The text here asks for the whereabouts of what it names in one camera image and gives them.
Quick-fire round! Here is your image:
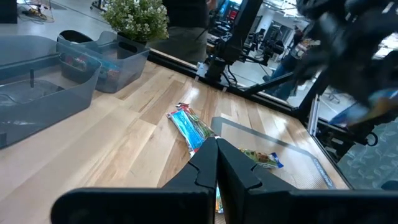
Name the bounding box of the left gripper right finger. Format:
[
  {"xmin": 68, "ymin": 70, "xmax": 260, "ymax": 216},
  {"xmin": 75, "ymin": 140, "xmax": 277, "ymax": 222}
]
[{"xmin": 217, "ymin": 138, "xmax": 296, "ymax": 218}]

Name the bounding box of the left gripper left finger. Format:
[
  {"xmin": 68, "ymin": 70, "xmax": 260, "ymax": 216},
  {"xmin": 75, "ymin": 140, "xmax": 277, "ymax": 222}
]
[{"xmin": 162, "ymin": 137, "xmax": 218, "ymax": 215}]

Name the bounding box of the green and blue granola bar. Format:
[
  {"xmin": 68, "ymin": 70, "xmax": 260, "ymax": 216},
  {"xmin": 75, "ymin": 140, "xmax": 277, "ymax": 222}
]
[{"xmin": 238, "ymin": 148, "xmax": 284, "ymax": 169}]

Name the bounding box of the black-bordered silicone baking mat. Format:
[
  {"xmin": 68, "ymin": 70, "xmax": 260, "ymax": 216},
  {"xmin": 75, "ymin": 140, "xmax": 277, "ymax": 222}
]
[{"xmin": 210, "ymin": 116, "xmax": 338, "ymax": 190}]

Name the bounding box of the person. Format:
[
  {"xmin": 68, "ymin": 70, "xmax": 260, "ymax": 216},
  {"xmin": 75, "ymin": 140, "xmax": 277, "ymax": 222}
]
[
  {"xmin": 264, "ymin": 26, "xmax": 307, "ymax": 101},
  {"xmin": 148, "ymin": 0, "xmax": 220, "ymax": 65}
]

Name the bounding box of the black background robot rig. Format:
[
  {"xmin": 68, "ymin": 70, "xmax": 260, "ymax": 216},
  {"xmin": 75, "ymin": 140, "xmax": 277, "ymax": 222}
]
[{"xmin": 248, "ymin": 27, "xmax": 285, "ymax": 66}]

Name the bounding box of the grey translucent plastic bin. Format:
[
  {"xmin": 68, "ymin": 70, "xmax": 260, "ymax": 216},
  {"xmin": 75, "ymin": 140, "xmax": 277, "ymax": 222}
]
[
  {"xmin": 57, "ymin": 29, "xmax": 150, "ymax": 94},
  {"xmin": 0, "ymin": 35, "xmax": 103, "ymax": 149}
]

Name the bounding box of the small green potted plant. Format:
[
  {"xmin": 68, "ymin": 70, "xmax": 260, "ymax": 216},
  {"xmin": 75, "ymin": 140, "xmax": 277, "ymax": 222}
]
[{"xmin": 101, "ymin": 0, "xmax": 170, "ymax": 47}]

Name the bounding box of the black box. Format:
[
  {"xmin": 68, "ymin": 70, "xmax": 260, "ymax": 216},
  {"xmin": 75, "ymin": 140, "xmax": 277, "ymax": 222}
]
[{"xmin": 0, "ymin": 0, "xmax": 18, "ymax": 24}]

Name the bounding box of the silver metal bracket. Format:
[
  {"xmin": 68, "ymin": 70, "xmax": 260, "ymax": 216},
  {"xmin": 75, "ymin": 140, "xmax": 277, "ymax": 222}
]
[{"xmin": 307, "ymin": 94, "xmax": 322, "ymax": 137}]

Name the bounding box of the black aluminium table frame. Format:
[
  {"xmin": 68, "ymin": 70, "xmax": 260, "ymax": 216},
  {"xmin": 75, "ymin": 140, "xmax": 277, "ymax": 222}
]
[{"xmin": 147, "ymin": 49, "xmax": 380, "ymax": 164}]

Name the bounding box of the floor cable bundle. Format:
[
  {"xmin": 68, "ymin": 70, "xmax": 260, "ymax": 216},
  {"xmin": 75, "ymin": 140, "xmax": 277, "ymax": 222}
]
[{"xmin": 18, "ymin": 2, "xmax": 54, "ymax": 22}]

